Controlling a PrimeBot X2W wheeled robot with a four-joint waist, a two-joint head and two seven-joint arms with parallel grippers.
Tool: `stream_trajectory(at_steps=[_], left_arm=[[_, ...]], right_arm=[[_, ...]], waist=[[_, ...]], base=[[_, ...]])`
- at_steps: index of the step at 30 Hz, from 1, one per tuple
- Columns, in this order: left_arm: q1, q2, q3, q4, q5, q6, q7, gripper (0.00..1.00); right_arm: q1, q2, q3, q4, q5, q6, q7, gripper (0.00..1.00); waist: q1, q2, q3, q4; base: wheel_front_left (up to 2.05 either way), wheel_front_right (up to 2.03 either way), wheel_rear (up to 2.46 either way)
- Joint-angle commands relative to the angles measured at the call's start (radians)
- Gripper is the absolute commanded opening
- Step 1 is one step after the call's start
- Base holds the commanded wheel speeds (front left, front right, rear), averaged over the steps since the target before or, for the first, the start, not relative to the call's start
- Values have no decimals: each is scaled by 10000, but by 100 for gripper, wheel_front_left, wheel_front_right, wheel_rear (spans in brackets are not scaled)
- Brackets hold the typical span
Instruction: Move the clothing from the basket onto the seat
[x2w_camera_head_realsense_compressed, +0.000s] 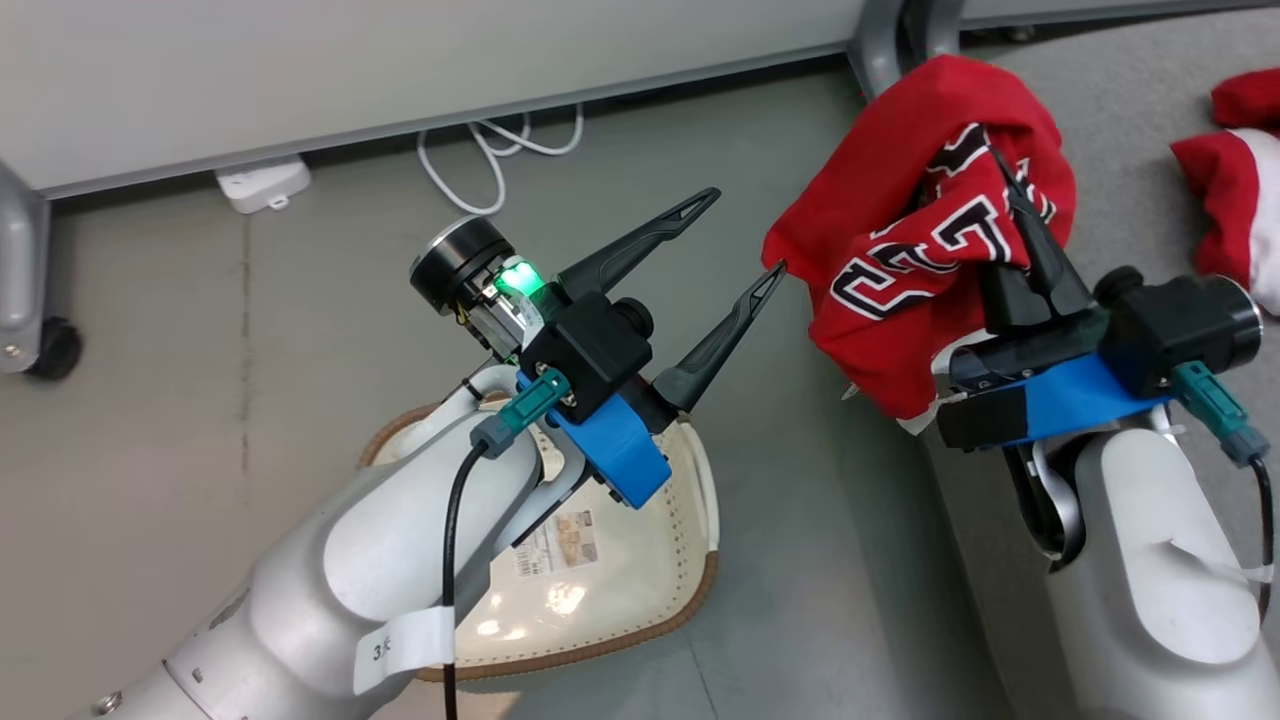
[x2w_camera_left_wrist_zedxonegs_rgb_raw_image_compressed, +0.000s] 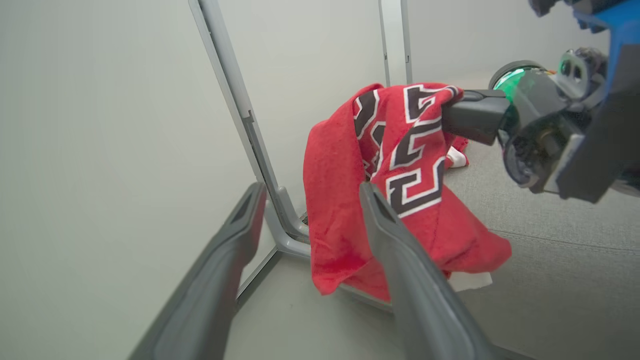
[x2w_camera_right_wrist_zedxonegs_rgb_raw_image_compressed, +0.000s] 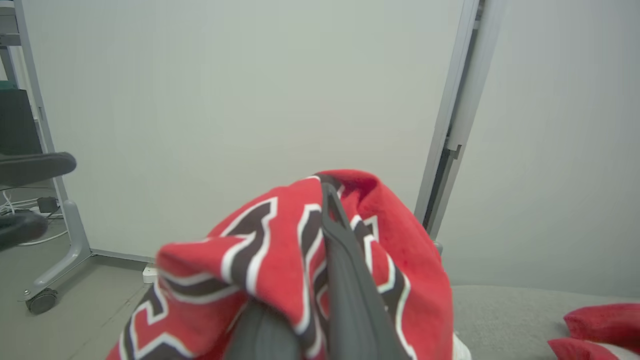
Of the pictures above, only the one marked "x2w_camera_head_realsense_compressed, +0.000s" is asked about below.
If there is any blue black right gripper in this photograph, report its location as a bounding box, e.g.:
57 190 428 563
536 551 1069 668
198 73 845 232
937 150 1171 451

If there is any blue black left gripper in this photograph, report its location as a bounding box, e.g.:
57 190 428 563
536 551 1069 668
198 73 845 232
410 187 787 509

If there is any red lettered basketball jersey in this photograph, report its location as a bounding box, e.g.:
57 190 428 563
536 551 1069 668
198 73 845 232
762 55 1078 436

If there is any red white-trimmed garment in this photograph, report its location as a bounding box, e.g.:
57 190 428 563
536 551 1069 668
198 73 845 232
1170 68 1280 318

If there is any grey fabric sofa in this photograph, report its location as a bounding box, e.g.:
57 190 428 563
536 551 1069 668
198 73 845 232
920 10 1280 720

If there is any paper sticker in basket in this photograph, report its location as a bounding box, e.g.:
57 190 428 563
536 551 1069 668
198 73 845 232
515 510 599 578

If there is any grey partition foot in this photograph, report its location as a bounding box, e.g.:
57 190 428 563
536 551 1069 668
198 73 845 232
0 160 51 376
848 0 913 101
905 0 966 61

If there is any beige plastic laundry basket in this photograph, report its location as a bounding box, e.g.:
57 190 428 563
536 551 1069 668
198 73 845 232
358 395 721 683

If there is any white power strip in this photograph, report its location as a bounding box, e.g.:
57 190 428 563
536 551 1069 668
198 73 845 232
215 155 313 214

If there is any large white partition panel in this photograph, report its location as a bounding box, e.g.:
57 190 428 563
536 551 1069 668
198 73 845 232
0 0 871 201

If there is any white label tape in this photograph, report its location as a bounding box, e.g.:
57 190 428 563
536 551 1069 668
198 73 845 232
355 605 456 696

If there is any black caster wheel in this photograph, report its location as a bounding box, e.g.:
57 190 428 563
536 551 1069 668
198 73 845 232
25 318 83 381

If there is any teal left camera connector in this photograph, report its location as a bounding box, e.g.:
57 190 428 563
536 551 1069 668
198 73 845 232
470 368 573 459

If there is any teal camera connector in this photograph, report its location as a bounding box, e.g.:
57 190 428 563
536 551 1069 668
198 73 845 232
1172 362 1271 466
470 368 573 459

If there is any teal right camera connector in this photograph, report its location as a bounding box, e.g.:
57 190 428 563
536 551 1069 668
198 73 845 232
1172 362 1271 466

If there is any white looped power cable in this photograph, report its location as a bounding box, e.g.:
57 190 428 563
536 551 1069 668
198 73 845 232
417 103 586 216

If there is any black left camera cable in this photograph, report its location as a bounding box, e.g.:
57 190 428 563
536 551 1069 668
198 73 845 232
440 445 491 720

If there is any black camera cable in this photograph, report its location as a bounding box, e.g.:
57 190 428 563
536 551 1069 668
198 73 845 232
440 445 491 720
1252 458 1280 626

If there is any black right camera cable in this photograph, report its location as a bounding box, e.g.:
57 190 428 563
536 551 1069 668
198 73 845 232
1252 458 1280 626

